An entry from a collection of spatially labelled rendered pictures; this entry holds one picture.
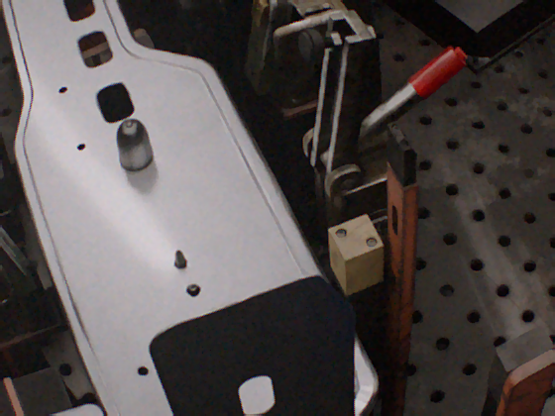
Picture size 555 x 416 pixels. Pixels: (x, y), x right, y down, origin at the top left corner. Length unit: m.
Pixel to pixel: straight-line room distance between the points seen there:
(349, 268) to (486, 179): 0.52
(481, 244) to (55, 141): 0.53
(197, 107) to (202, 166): 0.07
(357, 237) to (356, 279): 0.04
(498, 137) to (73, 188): 0.61
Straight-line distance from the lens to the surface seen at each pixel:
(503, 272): 1.40
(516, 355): 0.78
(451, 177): 1.48
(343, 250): 0.98
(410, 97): 1.01
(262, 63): 1.16
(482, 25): 1.54
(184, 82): 1.19
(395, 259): 0.99
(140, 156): 1.11
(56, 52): 1.26
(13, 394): 1.05
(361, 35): 0.92
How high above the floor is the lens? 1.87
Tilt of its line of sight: 54 degrees down
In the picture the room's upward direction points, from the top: 7 degrees counter-clockwise
